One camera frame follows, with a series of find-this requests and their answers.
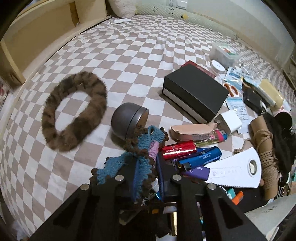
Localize pink leather case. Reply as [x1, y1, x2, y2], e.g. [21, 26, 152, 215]
[170, 123, 217, 141]

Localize white scraper tool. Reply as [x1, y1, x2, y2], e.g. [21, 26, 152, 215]
[206, 148, 261, 188]

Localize brown fur headband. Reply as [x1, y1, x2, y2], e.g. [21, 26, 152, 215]
[41, 71, 107, 152]

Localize white storage box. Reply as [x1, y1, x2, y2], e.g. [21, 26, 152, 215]
[245, 194, 296, 240]

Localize black hair wig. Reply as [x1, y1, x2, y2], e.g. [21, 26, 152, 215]
[262, 113, 295, 186]

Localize green bolster pillow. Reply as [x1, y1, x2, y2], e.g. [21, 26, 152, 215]
[135, 3, 237, 40]

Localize purple lighter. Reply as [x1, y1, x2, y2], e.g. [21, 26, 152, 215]
[182, 166, 210, 181]

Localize orange lighter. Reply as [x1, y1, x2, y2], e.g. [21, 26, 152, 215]
[231, 191, 244, 205]

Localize red lighter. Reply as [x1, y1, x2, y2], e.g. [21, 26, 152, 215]
[162, 140, 197, 160]

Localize black flat gift box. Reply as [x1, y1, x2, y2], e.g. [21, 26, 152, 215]
[162, 64, 229, 123]

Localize white power adapter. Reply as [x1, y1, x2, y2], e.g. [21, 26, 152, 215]
[214, 110, 242, 135]

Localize clear plastic container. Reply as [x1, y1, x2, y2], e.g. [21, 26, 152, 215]
[209, 42, 241, 69]

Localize white fluffy pillow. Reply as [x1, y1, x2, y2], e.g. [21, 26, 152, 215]
[108, 0, 137, 18]

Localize cardboard tube with rope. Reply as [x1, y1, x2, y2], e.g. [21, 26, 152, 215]
[233, 113, 281, 200]

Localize blue lighter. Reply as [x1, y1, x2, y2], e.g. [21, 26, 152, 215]
[176, 147, 222, 171]

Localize wooden shelf unit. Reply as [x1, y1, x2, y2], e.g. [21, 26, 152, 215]
[1, 1, 109, 89]

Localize blue brown knitted item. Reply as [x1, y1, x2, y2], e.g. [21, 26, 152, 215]
[90, 126, 169, 202]

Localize grey round tin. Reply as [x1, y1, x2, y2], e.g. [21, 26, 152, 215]
[111, 102, 149, 140]

